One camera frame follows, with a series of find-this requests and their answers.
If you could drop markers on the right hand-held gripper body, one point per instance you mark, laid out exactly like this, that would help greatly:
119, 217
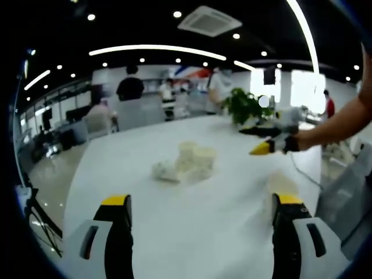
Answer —
287, 119

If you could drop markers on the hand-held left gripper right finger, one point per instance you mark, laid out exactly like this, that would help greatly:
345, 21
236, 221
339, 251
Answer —
286, 238

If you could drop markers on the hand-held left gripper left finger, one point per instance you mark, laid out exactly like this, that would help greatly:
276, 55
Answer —
116, 241

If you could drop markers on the single white paper cup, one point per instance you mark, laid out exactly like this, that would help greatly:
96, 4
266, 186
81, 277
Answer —
283, 184

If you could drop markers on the cluster of white paper cups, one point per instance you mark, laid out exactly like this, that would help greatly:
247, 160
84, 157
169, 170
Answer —
191, 160

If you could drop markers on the person's right hand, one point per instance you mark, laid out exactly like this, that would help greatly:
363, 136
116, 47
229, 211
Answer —
306, 140

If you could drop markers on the green potted plant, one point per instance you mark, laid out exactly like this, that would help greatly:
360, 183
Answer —
244, 106

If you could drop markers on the black hanging monitor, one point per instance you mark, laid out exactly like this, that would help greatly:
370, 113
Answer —
269, 76

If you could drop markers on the white table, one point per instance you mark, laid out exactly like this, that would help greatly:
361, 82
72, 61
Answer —
180, 226

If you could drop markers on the long ceiling light strip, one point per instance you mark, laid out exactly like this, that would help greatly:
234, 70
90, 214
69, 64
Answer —
310, 37
151, 47
37, 80
244, 65

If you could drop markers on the black tripod stand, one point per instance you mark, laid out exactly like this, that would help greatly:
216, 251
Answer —
43, 218

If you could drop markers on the white ceiling air vent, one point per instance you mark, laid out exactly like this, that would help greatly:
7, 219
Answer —
209, 21

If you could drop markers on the black desk monitor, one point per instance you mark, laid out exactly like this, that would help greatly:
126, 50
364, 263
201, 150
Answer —
47, 116

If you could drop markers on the group of round ceiling downlights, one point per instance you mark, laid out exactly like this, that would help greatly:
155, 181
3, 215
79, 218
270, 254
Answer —
177, 14

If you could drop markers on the white vertical light bar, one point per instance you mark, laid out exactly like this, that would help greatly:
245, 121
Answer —
26, 68

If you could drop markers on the wall screen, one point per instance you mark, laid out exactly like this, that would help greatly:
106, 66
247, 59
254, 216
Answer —
97, 91

